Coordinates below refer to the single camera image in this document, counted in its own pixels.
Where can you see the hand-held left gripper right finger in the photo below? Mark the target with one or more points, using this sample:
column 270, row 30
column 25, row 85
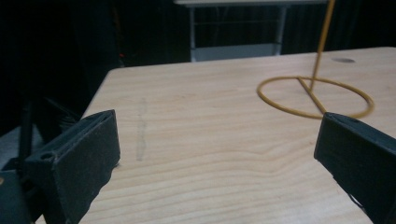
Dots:
column 358, row 155

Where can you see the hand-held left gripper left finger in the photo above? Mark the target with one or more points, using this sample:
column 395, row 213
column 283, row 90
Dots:
column 77, row 161

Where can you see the grey metal table frame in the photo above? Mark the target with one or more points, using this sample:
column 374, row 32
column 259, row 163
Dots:
column 236, row 51

